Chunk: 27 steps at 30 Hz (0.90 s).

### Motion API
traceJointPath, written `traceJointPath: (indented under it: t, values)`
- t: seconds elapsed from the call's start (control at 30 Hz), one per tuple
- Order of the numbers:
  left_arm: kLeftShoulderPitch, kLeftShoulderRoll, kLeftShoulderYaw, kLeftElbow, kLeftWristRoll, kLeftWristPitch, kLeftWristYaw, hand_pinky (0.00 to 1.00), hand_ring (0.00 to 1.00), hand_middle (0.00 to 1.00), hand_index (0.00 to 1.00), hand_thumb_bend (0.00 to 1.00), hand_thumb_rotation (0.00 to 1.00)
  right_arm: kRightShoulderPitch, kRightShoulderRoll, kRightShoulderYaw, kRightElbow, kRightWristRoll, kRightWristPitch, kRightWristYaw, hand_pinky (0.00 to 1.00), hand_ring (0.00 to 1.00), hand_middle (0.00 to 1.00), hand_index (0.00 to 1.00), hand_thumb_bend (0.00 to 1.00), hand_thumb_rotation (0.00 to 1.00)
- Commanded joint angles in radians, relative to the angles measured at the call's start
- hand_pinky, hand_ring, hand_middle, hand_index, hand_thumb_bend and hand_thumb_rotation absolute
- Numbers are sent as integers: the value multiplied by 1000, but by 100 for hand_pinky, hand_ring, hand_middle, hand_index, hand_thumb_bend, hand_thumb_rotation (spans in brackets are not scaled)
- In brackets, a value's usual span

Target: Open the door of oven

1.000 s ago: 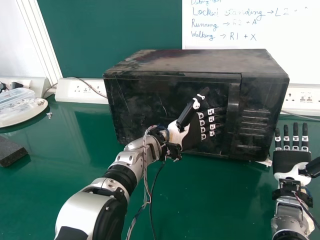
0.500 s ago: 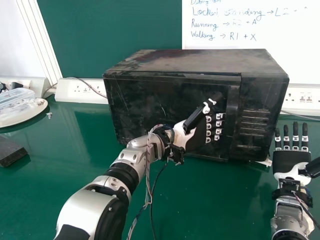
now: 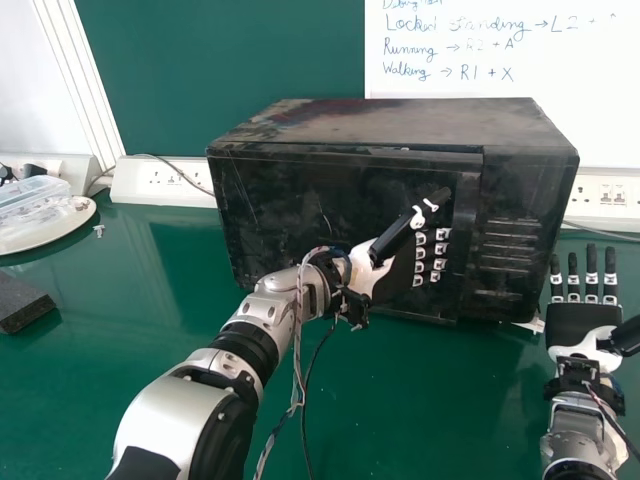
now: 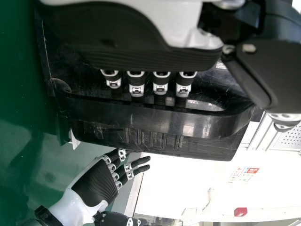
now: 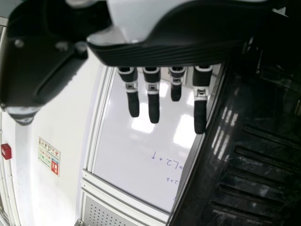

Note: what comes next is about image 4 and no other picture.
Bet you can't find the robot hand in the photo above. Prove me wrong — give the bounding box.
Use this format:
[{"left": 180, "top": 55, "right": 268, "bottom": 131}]
[
  {"left": 34, "top": 148, "right": 151, "bottom": 226},
  {"left": 39, "top": 0, "right": 301, "bottom": 132}
]

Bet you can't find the white perforated panel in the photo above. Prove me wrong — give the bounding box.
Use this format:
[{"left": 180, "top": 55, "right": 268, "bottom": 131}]
[{"left": 274, "top": 122, "right": 301, "bottom": 151}]

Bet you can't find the red wall box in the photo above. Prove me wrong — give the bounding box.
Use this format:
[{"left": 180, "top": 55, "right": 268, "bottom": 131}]
[{"left": 234, "top": 207, "right": 248, "bottom": 217}]

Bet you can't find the red and white wall sign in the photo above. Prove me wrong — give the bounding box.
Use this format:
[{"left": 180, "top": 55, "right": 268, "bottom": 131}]
[{"left": 228, "top": 166, "right": 260, "bottom": 184}]

